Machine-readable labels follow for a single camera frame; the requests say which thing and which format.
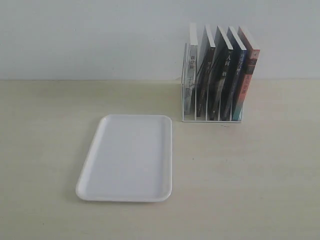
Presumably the dark blue cover book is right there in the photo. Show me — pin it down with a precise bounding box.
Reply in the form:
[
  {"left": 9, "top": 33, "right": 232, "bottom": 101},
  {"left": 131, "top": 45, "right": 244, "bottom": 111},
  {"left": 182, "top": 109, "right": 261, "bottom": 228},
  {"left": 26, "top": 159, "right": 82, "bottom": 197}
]
[{"left": 220, "top": 26, "right": 247, "bottom": 121}]

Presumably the white grey spine book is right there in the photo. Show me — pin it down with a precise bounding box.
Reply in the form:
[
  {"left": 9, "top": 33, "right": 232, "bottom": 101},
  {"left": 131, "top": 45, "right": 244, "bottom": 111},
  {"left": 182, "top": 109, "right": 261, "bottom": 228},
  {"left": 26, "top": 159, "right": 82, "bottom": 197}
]
[{"left": 184, "top": 23, "right": 198, "bottom": 115}]

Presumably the dark brown spine book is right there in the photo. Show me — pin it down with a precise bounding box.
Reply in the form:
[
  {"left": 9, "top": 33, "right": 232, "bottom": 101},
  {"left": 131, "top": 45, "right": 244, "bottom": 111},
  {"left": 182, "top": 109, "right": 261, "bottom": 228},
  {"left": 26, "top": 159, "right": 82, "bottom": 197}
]
[{"left": 196, "top": 24, "right": 216, "bottom": 117}]

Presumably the black spine book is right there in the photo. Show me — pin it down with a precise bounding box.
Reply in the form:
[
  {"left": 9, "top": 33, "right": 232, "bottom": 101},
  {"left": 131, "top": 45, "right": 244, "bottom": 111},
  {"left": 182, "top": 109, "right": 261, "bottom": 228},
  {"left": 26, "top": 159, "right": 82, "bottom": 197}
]
[{"left": 207, "top": 25, "right": 233, "bottom": 120}]

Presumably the red spine book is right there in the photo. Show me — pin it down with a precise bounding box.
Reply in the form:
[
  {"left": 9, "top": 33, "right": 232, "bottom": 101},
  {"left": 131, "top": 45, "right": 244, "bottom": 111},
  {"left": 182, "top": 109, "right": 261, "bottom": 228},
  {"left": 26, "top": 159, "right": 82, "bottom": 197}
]
[{"left": 231, "top": 26, "right": 261, "bottom": 122}]

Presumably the white plastic tray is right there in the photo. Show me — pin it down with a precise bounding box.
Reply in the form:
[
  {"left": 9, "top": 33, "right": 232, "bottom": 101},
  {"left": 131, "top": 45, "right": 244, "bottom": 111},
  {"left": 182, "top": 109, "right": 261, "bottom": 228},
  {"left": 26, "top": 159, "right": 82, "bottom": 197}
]
[{"left": 75, "top": 114, "right": 173, "bottom": 203}]

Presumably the white wire book rack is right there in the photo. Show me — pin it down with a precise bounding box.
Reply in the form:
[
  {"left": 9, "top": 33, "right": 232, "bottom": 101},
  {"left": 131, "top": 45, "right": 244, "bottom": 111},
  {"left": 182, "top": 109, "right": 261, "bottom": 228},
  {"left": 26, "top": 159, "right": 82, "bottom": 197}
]
[{"left": 180, "top": 43, "right": 245, "bottom": 124}]

